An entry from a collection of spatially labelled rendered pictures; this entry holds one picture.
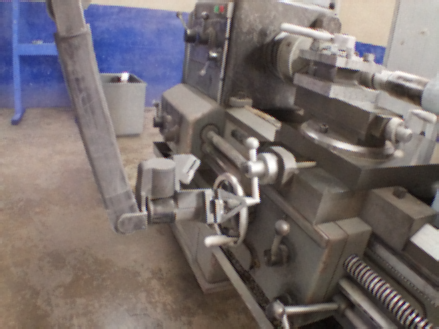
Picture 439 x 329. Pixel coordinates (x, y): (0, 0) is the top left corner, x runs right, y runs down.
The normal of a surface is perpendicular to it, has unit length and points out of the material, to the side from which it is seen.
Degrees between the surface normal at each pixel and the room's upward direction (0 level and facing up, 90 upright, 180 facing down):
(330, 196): 90
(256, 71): 90
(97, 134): 88
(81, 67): 86
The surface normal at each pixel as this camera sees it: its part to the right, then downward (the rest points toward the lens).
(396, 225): -0.91, 0.04
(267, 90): 0.39, 0.40
